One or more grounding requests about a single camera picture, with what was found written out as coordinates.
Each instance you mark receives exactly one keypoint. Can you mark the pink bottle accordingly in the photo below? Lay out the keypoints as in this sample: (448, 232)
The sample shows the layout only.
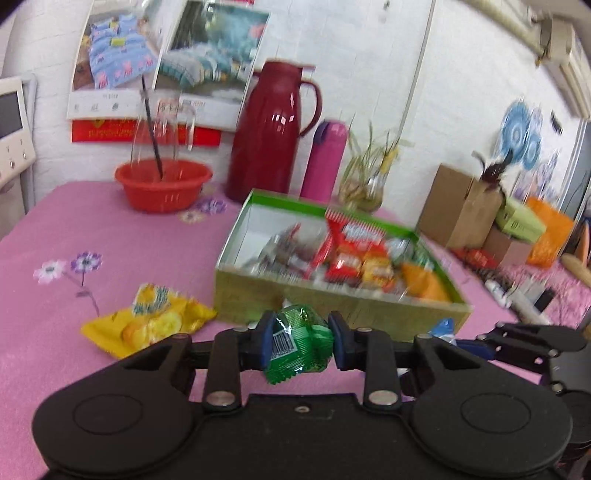
(323, 161)

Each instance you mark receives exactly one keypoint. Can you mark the black stirring stick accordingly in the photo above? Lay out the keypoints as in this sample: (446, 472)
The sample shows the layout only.
(151, 124)

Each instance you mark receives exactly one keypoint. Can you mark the white air conditioner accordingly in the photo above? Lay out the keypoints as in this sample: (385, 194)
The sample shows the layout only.
(577, 69)

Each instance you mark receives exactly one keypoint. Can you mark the plant in glass vase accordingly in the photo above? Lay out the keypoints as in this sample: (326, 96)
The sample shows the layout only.
(364, 194)

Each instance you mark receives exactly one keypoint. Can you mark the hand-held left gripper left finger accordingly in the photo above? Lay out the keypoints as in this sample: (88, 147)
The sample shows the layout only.
(265, 339)

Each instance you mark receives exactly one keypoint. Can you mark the orange snack packet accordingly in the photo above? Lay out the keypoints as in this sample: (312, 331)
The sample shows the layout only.
(422, 281)

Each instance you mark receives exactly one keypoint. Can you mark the medium blue paper fan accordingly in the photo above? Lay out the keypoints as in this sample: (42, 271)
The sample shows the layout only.
(533, 147)

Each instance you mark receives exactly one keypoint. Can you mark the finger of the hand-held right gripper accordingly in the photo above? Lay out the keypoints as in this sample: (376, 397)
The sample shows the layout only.
(475, 348)
(540, 334)

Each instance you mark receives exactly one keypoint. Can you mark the red plastic basin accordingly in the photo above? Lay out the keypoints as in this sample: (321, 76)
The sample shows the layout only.
(161, 191)

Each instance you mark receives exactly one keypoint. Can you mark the glass pitcher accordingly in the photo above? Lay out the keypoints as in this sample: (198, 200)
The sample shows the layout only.
(173, 134)

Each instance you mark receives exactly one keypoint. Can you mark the red black printed bag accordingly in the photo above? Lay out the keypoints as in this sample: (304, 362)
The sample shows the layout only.
(475, 258)

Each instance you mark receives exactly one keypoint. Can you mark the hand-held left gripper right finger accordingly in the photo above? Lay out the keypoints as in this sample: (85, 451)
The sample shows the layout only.
(337, 341)

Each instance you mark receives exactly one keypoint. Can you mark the small brown cardboard box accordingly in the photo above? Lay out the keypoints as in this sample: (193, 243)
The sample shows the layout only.
(508, 249)

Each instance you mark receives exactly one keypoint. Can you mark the orange plastic bag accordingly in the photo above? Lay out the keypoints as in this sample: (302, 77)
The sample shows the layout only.
(551, 230)

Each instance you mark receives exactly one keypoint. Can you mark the green cardboard box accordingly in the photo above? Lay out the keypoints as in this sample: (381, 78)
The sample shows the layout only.
(240, 295)

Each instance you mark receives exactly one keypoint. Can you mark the dark red leafy plant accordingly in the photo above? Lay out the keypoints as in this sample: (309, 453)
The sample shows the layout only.
(491, 173)

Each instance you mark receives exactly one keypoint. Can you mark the white power strip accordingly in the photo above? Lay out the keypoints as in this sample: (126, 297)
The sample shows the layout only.
(521, 300)

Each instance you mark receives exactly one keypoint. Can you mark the dark red thermos jug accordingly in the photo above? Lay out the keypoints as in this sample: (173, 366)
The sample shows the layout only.
(268, 138)

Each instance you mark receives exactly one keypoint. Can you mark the green pea snack packet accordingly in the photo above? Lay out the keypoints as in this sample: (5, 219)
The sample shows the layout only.
(300, 344)

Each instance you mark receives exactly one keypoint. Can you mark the white appliance with screen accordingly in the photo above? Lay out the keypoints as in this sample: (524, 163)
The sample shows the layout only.
(14, 147)

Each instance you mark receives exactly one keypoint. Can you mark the red lion snack bag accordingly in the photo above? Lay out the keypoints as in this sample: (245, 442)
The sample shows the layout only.
(355, 235)

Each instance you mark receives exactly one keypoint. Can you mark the large blue paper fan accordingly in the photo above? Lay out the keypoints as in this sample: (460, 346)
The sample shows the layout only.
(515, 131)

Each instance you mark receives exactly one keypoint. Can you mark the light green lidded box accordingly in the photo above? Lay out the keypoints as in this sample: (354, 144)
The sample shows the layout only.
(521, 221)

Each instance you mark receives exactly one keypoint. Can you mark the black wall switch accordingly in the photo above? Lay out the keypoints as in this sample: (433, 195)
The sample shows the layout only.
(557, 123)

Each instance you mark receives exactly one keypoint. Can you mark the wall poster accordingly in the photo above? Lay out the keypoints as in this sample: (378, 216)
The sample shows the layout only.
(207, 46)

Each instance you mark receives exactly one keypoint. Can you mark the yellow chip bag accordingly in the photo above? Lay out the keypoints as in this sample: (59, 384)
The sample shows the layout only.
(152, 323)

